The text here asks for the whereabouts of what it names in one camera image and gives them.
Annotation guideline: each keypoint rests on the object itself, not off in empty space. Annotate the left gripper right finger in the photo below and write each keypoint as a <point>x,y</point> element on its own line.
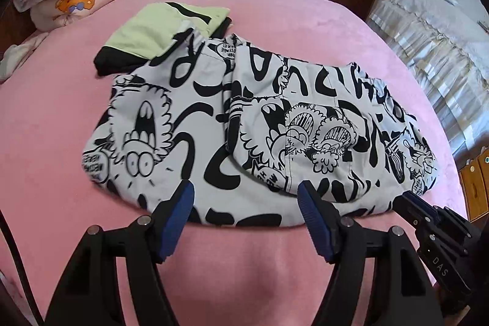
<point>401,292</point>

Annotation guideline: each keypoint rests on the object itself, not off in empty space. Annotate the pink bed sheet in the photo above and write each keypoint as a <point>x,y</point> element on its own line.
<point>217,276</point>

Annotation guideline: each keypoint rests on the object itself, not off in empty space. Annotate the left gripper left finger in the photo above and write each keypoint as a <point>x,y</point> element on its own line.
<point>88,290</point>

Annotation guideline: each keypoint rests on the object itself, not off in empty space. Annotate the black white graffiti print garment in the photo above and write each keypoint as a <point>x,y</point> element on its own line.
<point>246,126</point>

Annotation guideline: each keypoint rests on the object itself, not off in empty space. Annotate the light green garment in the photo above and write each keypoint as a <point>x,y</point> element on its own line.
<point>151,31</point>

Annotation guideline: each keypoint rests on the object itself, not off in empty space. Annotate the small white cloth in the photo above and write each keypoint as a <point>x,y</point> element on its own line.
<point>16,55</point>

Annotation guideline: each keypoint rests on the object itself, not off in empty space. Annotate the wooden drawer cabinet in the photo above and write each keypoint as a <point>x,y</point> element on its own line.
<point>474,181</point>

